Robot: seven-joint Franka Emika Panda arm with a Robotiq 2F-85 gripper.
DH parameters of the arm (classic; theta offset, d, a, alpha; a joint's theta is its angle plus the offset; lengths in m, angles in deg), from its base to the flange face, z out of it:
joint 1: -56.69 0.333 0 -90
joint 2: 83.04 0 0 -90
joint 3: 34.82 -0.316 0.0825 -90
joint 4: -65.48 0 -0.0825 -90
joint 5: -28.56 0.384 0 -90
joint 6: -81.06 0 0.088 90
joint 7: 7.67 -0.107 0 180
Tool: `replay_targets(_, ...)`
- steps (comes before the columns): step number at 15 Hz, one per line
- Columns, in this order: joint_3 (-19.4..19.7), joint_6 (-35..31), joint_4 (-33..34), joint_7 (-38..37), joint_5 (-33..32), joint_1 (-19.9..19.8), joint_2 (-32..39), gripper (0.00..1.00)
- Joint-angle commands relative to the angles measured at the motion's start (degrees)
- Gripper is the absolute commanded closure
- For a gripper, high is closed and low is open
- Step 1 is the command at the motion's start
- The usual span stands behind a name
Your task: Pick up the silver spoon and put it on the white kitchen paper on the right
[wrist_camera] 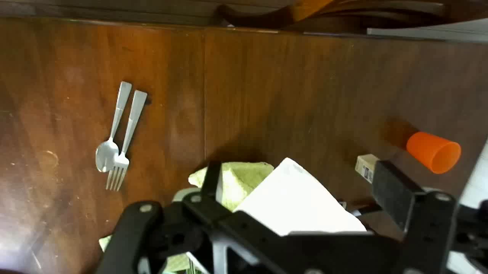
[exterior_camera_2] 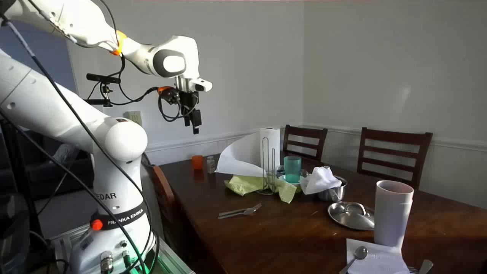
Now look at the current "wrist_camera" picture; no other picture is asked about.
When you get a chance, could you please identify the orange plastic cup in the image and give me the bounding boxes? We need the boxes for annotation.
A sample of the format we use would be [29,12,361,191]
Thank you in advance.
[405,131,462,174]

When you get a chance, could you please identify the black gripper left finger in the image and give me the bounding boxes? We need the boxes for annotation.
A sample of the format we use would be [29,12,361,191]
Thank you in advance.
[96,201,161,274]

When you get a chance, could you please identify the silver fork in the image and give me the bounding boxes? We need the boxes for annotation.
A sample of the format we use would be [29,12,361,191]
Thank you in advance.
[105,90,148,191]

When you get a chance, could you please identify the green cloth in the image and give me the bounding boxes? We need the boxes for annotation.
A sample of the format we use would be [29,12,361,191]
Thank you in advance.
[97,160,276,274]

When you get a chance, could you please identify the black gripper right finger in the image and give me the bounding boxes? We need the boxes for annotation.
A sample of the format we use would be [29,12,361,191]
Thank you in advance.
[372,162,457,274]

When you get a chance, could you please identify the small white box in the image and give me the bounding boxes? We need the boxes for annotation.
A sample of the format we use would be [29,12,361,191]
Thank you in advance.
[355,154,378,183]

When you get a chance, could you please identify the silver spoon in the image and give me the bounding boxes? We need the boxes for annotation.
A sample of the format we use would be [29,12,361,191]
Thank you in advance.
[94,81,131,172]

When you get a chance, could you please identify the white paper towel roll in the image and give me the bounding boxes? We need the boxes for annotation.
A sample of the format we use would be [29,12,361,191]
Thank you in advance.
[238,159,366,236]

